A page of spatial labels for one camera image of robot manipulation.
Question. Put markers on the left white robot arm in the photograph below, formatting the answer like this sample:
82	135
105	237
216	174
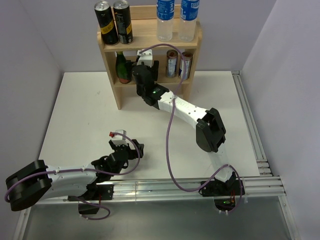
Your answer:
39	181

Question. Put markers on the left black yellow can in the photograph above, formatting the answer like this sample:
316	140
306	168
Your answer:
106	22

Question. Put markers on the aluminium rail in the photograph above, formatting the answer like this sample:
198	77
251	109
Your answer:
166	190
261	159

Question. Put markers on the wooden three-tier shelf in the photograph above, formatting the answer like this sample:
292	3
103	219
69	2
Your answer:
144	25

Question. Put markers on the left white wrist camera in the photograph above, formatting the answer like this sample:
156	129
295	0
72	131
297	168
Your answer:
117	137

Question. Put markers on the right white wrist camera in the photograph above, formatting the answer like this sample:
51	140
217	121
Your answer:
145	58

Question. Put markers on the aluminium right rail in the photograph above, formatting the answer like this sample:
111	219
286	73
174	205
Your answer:
261	159

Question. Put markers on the black yellow can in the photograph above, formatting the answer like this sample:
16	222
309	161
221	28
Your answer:
122	14
106	22

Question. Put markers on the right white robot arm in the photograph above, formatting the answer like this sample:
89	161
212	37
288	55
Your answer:
210	132

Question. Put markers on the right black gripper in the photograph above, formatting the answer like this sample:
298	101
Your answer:
155	70

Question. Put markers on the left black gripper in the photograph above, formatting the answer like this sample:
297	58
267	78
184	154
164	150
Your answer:
132	153

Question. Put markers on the green glass bottle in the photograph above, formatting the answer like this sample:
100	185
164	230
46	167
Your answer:
120	67

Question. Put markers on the silver red-tab can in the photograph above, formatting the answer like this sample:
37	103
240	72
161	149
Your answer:
171	63

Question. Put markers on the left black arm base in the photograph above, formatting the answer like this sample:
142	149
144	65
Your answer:
90	201

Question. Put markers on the silver blue energy can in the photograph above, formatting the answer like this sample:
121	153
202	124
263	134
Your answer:
185	65

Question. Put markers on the clear water bottle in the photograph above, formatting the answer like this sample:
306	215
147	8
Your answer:
188	18
165	10

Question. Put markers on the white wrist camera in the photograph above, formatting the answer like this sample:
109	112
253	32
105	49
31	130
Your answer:
117	137
145	58

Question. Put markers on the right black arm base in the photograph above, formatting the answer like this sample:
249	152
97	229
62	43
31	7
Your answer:
215	190

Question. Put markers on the aluminium front rail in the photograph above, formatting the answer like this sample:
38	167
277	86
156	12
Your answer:
166	190

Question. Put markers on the right black yellow can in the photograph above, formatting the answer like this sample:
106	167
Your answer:
122	14

